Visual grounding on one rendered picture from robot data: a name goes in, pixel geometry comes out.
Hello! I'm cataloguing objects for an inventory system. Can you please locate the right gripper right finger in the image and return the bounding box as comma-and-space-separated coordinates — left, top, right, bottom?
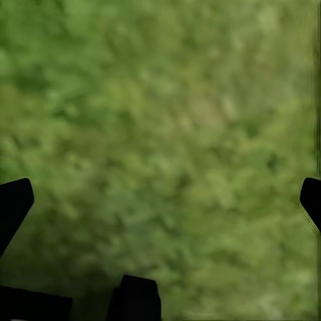
300, 177, 321, 232

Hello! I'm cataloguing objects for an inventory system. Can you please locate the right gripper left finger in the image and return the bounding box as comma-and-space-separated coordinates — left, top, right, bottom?
0, 178, 34, 257

